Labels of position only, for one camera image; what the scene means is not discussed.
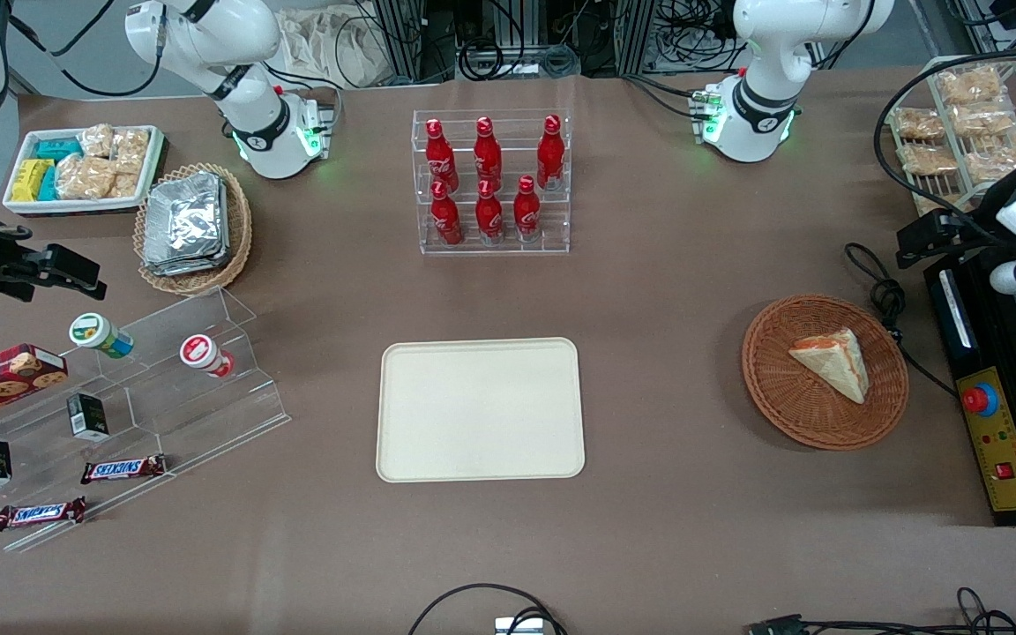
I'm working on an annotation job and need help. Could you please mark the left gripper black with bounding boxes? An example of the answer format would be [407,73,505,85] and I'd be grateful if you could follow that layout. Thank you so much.
[895,163,1016,269]

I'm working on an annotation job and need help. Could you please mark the triangular sandwich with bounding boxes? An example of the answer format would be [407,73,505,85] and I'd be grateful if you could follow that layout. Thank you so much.
[788,328,870,406]

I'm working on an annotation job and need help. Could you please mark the white rectangular snack tray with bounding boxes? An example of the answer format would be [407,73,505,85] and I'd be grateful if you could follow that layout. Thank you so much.
[3,124,166,218]

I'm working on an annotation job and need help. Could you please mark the oval tan wicker basket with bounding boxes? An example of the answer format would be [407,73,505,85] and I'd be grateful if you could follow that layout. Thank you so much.
[133,162,254,296]

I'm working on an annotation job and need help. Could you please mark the round brown wicker basket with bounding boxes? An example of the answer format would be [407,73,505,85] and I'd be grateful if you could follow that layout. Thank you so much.
[742,294,910,452]

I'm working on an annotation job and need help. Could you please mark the beige plastic tray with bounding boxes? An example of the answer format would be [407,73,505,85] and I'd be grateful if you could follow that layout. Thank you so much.
[375,337,586,484]

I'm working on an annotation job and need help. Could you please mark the green lid yogurt cup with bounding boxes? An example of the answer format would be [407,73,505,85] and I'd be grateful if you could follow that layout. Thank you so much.
[68,312,135,359]

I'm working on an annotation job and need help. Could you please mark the clear bag fried snack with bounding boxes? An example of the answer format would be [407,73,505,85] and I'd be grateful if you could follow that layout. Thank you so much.
[951,101,1016,138]
[900,143,960,176]
[964,131,1016,183]
[893,107,946,143]
[935,65,1005,106]

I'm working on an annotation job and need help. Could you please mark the clear bag rice crackers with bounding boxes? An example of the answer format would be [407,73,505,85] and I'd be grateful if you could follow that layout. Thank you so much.
[56,155,117,201]
[111,129,153,199]
[79,123,115,161]

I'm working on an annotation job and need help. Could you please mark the yellow snack packet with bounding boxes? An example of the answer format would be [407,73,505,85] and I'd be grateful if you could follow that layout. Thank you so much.
[11,159,54,203]

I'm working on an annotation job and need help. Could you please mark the stacked foil containers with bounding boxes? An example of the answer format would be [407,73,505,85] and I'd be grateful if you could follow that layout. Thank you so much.
[141,171,232,278]

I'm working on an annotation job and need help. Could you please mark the red lid yogurt cup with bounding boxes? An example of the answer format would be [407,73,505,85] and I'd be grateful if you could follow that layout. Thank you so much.
[179,333,236,379]

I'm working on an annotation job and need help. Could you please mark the clear acrylic stepped shelf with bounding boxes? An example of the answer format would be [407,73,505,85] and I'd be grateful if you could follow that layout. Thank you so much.
[0,286,292,554]

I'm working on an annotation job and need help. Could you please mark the black control box red button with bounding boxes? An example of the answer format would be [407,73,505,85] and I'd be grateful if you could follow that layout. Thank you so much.
[923,264,1016,528]

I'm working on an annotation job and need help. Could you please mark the Snickers chocolate bar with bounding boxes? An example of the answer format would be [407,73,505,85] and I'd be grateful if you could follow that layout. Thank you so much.
[79,453,168,486]
[0,496,87,533]

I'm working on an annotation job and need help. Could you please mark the beige cloth bag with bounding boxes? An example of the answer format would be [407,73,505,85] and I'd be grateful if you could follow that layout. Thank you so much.
[277,8,395,90]

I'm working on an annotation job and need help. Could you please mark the red cola bottle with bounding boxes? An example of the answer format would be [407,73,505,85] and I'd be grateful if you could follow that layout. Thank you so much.
[430,181,464,247]
[475,179,505,246]
[512,175,542,244]
[425,119,459,193]
[474,116,504,191]
[536,115,566,191]

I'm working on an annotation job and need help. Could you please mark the clear acrylic bottle rack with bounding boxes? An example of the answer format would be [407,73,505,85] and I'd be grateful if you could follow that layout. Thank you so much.
[412,109,573,258]

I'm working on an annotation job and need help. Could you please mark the thin black knotted cable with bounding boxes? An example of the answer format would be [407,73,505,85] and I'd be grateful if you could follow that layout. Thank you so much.
[844,242,960,400]

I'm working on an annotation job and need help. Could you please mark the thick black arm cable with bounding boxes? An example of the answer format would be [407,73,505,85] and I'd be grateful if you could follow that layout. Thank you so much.
[873,42,1016,232]

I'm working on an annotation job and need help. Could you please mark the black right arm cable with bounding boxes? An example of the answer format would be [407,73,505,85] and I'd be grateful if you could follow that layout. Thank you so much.
[5,0,167,100]

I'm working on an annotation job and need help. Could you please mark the black cable with connector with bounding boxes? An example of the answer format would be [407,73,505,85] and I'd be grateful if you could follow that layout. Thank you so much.
[748,586,1016,635]

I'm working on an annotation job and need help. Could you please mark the aluminium frame with cables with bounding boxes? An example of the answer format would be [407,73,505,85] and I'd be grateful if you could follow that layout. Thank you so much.
[358,0,738,85]

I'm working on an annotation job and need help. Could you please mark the black looped cable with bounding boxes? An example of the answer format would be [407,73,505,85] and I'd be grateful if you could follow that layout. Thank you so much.
[407,583,567,635]

